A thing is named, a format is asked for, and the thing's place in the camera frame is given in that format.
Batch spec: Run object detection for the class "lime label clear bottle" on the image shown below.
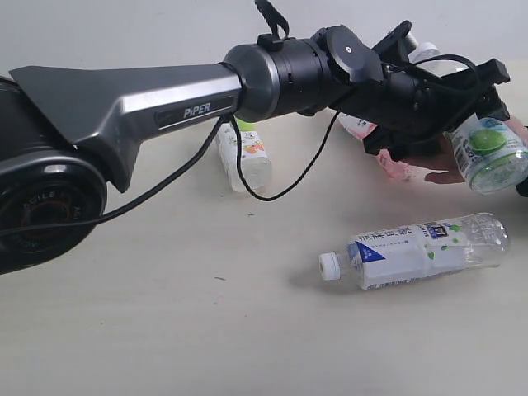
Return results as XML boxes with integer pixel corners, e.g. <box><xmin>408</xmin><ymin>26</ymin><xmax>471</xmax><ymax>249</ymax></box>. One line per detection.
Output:
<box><xmin>412</xmin><ymin>40</ymin><xmax>528</xmax><ymax>195</ymax></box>

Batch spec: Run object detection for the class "pink peach soda bottle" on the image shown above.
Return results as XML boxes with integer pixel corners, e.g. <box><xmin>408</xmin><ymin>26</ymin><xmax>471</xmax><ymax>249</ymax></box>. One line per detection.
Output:
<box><xmin>337</xmin><ymin>113</ymin><xmax>430</xmax><ymax>182</ymax></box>

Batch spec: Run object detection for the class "butterfly label clear bottle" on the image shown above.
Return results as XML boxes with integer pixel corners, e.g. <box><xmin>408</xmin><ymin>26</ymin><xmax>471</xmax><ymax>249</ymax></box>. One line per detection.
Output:
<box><xmin>216</xmin><ymin>119</ymin><xmax>272</xmax><ymax>193</ymax></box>

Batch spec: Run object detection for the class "person's open hand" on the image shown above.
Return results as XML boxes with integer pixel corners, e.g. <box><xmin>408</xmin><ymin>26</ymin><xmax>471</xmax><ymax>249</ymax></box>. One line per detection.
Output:
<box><xmin>403</xmin><ymin>135</ymin><xmax>465</xmax><ymax>185</ymax></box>

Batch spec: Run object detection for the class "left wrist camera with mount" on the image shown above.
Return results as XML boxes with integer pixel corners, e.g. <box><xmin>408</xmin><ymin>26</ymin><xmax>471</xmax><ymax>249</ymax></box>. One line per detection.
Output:
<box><xmin>372</xmin><ymin>20</ymin><xmax>418</xmax><ymax>67</ymax></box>

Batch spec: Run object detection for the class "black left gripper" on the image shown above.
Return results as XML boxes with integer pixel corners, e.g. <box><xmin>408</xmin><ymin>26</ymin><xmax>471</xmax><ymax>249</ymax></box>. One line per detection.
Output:
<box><xmin>337</xmin><ymin>58</ymin><xmax>511</xmax><ymax>162</ymax></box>

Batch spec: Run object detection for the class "blue white label bottle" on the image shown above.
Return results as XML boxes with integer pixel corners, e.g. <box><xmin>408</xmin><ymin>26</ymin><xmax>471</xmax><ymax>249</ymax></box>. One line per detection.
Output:
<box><xmin>318</xmin><ymin>213</ymin><xmax>511</xmax><ymax>290</ymax></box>

